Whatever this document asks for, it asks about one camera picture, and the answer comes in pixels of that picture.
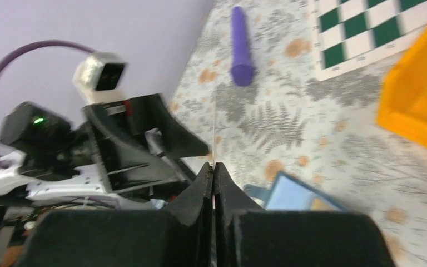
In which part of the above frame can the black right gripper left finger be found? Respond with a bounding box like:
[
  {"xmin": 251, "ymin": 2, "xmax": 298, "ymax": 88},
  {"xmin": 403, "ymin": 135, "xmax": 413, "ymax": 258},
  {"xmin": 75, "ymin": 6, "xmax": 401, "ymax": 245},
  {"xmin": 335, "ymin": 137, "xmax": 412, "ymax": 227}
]
[{"xmin": 16, "ymin": 164, "xmax": 213, "ymax": 267}]

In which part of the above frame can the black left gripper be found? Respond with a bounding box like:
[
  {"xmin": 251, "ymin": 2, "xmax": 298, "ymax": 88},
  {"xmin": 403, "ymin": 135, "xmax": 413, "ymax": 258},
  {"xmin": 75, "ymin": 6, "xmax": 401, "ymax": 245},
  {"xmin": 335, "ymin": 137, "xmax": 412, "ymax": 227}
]
[{"xmin": 82, "ymin": 94, "xmax": 210, "ymax": 194}]

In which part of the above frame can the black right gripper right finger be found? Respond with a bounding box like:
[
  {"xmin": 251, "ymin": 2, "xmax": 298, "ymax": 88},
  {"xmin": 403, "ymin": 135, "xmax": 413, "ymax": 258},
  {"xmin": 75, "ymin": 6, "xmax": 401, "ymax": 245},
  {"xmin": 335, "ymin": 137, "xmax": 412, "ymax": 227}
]
[{"xmin": 214, "ymin": 162, "xmax": 395, "ymax": 266}]

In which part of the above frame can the blue leather card holder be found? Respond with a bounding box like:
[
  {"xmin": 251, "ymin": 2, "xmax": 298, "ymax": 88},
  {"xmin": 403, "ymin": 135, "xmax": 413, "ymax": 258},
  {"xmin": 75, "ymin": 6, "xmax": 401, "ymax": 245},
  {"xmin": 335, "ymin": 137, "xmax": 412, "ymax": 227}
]
[{"xmin": 244, "ymin": 171, "xmax": 348, "ymax": 211}]

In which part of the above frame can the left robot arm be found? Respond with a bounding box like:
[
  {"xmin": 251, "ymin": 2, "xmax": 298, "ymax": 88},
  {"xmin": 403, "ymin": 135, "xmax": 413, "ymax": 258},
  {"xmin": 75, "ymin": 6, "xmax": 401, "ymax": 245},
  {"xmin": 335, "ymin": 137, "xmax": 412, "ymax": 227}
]
[{"xmin": 0, "ymin": 94, "xmax": 210, "ymax": 207}]

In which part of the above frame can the floral patterned table mat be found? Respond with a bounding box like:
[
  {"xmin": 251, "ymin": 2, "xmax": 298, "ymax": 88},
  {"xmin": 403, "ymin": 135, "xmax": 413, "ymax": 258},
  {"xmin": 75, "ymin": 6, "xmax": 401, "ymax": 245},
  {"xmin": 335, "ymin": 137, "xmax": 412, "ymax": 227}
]
[{"xmin": 170, "ymin": 1, "xmax": 427, "ymax": 266}]

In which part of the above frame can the yellow plastic bin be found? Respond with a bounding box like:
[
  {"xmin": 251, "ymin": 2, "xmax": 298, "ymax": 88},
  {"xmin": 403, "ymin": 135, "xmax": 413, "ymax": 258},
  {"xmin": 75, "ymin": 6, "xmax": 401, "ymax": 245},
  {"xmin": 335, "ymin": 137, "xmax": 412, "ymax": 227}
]
[{"xmin": 376, "ymin": 28, "xmax": 427, "ymax": 148}]

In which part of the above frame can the green white chessboard mat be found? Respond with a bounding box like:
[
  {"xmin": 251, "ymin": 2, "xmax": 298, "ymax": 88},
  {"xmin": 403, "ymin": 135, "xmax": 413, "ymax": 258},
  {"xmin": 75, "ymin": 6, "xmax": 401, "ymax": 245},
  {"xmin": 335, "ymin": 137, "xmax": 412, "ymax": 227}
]
[{"xmin": 307, "ymin": 0, "xmax": 427, "ymax": 81}]

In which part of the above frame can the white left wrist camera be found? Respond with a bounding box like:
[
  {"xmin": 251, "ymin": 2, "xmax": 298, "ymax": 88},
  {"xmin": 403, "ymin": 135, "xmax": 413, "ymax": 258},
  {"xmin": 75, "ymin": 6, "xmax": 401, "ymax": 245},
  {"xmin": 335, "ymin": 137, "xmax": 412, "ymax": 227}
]
[{"xmin": 73, "ymin": 52, "xmax": 127, "ymax": 105}]

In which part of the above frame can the purple cylindrical handle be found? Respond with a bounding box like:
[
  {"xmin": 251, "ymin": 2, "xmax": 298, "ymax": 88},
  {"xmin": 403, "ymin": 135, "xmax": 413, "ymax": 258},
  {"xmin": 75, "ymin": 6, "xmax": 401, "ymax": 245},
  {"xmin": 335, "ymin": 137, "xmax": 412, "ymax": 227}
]
[{"xmin": 230, "ymin": 6, "xmax": 254, "ymax": 87}]

